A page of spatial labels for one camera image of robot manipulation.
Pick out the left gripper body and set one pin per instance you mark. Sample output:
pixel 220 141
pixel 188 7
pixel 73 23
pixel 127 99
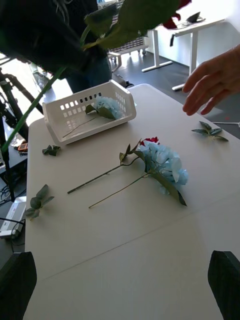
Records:
pixel 37 32

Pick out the loose green leaf twig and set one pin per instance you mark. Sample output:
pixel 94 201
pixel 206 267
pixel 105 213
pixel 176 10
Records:
pixel 36 202
pixel 51 150
pixel 208 131

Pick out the red rose green stem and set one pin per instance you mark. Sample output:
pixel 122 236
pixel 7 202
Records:
pixel 151 140
pixel 140 12

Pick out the small orange tool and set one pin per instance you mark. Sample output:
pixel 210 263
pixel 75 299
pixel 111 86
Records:
pixel 23 147

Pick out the dark laptop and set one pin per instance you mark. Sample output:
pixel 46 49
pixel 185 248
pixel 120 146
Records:
pixel 195 18

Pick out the person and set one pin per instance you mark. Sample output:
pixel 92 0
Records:
pixel 95 75

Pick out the black tripod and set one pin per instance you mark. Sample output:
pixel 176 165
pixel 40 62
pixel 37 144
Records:
pixel 7 105

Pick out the white grey device box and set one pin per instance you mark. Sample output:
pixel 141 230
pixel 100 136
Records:
pixel 13 215

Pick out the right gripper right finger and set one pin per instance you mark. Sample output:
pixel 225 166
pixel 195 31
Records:
pixel 226 287

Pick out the pale blue flower green stem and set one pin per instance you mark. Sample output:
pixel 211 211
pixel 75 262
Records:
pixel 162 160
pixel 110 103

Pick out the shallow white plastic box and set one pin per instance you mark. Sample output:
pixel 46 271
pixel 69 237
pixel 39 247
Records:
pixel 105 127

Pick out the woven basket trolley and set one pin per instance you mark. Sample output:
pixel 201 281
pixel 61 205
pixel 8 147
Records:
pixel 132 45

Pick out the person's hand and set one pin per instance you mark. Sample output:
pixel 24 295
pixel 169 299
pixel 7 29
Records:
pixel 215 77

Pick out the white desk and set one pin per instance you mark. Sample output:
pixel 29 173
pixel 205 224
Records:
pixel 194 57

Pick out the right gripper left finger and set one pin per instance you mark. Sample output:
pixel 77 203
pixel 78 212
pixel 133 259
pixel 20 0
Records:
pixel 16 287

